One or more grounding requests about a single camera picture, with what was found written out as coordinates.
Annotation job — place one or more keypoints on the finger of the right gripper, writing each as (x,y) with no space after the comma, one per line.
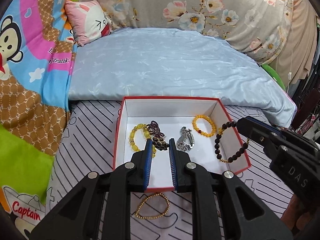
(261,126)
(263,139)

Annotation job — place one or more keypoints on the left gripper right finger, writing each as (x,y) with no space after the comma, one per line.
(223,207)

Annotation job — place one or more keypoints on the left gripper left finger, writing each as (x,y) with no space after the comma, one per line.
(99,204)

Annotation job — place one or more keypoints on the silver blue dial wristwatch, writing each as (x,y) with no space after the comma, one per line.
(186,140)

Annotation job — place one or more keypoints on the person hand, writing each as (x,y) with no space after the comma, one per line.
(295,216)

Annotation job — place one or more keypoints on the green plastic object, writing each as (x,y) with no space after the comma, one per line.
(272,73)

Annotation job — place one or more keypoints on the red cardboard box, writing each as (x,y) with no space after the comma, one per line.
(172,113)

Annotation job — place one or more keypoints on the beige curtain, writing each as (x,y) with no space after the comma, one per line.
(295,60)

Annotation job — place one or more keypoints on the grey floral duvet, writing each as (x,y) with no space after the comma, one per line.
(258,28)

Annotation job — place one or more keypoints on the light blue blanket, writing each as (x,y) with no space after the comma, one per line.
(172,62)

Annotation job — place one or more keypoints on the cartoon monkey colourful quilt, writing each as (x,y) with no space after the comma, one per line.
(37,58)

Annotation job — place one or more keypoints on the pink rabbit pillow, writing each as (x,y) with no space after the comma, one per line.
(88,20)

